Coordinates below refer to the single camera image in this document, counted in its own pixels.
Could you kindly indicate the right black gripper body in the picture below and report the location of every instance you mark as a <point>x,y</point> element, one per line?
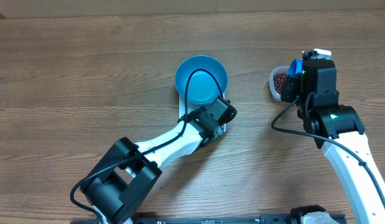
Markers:
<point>292,88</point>

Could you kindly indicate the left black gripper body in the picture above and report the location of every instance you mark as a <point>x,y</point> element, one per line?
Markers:
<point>218,130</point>

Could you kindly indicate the blue plastic measuring scoop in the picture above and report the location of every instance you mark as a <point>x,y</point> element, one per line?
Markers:
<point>295,67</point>

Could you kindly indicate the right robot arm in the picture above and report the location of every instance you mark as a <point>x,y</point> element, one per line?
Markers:
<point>337,130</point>

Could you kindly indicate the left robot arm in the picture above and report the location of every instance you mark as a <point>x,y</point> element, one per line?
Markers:
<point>122,179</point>

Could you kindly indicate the white digital kitchen scale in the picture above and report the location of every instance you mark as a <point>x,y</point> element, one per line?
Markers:
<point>191,107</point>

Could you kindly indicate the blue metal bowl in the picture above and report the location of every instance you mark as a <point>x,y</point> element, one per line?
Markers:
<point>202,89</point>

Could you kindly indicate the red beans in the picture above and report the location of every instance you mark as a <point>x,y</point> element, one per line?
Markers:
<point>279,80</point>

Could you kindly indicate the clear plastic container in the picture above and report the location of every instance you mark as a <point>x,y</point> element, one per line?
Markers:
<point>276,97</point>

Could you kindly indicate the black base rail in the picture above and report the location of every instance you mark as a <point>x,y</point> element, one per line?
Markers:
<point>320,217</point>

